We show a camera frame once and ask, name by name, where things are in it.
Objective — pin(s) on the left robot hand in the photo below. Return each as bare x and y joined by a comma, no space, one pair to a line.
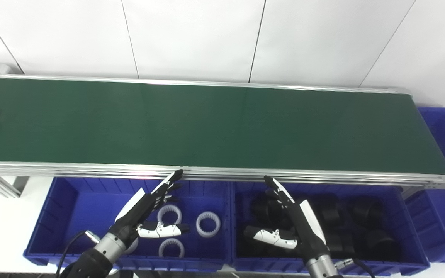
137,210

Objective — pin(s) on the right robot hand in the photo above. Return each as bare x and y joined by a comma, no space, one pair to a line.
309,227

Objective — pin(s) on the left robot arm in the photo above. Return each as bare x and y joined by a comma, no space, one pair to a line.
99,256

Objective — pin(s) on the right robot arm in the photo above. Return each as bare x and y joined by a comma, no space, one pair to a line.
322,268

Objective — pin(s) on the blue bin with white rings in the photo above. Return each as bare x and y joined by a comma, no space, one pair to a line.
79,208

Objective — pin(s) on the green conveyor belt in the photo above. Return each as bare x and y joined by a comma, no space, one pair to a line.
222,123
245,174

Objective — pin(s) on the blue bin with black parts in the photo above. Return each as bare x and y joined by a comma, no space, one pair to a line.
408,231

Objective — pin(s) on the aluminium conveyor support leg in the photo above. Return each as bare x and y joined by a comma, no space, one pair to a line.
2,185

